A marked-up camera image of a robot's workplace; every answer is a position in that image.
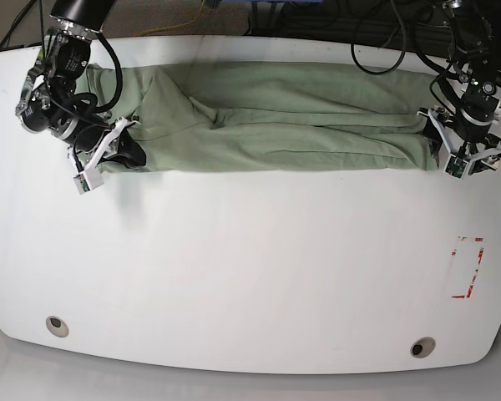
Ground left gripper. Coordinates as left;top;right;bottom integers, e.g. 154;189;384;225
417;107;501;174

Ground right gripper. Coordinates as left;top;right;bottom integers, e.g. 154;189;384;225
66;116;147;171

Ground green t-shirt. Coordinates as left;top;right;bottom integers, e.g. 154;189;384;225
111;62;438;173

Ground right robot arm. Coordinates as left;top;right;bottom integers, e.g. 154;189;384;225
15;1;146;170

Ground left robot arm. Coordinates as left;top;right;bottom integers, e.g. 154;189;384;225
390;1;501;179

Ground red tape marking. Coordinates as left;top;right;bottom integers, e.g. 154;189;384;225
447;236;484;299

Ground left table grommet hole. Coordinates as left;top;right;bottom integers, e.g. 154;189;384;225
45;316;69;338

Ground table grommet hole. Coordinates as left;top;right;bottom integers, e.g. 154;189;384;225
410;337;436;358
45;316;69;338

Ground right table grommet hole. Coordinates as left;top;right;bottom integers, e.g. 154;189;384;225
410;337;436;358

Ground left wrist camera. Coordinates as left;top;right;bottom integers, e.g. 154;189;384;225
444;154;472;180

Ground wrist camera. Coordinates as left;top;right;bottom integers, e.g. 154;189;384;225
73;168;104;195
444;154;472;180

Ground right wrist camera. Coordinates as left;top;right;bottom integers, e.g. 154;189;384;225
73;168;104;195

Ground yellow cable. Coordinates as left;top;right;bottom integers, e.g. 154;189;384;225
135;0;205;38

